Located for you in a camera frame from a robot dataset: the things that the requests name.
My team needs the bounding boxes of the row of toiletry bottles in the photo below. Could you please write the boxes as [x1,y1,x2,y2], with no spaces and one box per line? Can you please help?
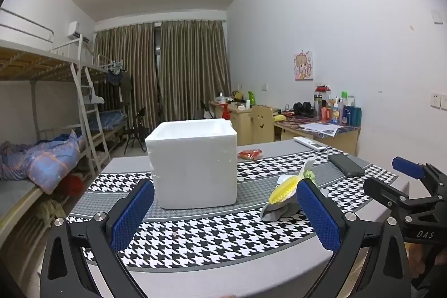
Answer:
[313,83,362,127]

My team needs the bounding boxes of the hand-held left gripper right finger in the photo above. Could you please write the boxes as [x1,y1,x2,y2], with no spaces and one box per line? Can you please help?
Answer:
[296,178,413,298]

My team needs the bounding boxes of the printed papers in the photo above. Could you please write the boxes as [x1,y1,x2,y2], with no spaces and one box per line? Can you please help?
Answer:
[299,122,344,137]

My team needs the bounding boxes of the black headphones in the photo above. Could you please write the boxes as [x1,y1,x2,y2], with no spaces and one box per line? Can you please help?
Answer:
[293,102,314,117]

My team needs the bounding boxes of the white air conditioner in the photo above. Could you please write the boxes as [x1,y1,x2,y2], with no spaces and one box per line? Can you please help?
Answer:
[67,21,89,42]

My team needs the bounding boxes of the houndstooth tablecloth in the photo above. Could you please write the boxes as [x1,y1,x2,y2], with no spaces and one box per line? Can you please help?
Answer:
[58,137,409,298]

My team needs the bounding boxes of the wooden desk with patterned top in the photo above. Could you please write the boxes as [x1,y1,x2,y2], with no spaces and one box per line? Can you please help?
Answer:
[274,116,360,157]

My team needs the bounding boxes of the hanging dark clothes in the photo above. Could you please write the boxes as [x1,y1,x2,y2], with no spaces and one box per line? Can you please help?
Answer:
[106,69,133,106]

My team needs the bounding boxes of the white foam box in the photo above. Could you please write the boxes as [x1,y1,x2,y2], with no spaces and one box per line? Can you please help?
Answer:
[145,119,238,209]

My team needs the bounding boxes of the black phone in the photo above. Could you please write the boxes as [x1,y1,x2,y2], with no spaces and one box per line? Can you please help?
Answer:
[327,154,365,177]

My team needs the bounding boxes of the person's right hand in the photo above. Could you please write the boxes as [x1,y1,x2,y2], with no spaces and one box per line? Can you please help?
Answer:
[408,243,432,281]

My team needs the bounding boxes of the black tripod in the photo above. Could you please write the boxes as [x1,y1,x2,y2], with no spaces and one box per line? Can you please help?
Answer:
[124,107,147,154]

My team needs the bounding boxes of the blue plaid blanket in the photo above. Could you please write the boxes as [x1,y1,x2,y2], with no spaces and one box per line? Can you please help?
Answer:
[0,130,86,194]

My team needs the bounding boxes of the green plastic packet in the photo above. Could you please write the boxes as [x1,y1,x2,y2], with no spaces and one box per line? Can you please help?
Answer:
[297,155,317,183]

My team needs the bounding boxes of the wooden smiley chair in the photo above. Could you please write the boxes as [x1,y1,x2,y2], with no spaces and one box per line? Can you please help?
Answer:
[251,105,275,145]

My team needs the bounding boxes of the red snack packet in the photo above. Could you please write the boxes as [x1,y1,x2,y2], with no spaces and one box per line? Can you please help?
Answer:
[237,149,263,161]

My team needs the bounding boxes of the brown curtain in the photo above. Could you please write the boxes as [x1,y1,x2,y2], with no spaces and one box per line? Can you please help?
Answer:
[94,23,159,131]
[159,20,232,122]

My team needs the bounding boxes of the white remote control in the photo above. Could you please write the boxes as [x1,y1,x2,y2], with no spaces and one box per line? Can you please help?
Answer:
[293,136,327,152]

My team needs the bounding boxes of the beige cloth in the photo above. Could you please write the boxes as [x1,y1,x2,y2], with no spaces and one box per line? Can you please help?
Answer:
[37,200,65,229]

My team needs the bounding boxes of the red bag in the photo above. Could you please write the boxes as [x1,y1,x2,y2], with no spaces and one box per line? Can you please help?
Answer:
[61,172,84,196]

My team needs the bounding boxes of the plain wooden desk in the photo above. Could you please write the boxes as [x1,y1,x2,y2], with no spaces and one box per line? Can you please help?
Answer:
[209,101,280,138]

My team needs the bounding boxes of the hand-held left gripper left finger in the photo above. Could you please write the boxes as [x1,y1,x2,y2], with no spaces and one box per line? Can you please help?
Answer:
[39,178,156,298]

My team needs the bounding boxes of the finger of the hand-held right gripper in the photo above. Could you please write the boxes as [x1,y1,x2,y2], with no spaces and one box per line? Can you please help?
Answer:
[362,177,420,215]
[391,156,447,194]

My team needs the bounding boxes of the white metal bunk bed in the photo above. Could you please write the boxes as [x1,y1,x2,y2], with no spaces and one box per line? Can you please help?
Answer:
[82,54,128,159]
[0,8,112,250]

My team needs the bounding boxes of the cartoon wall poster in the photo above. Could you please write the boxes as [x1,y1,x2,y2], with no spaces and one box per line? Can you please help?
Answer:
[293,50,314,81]

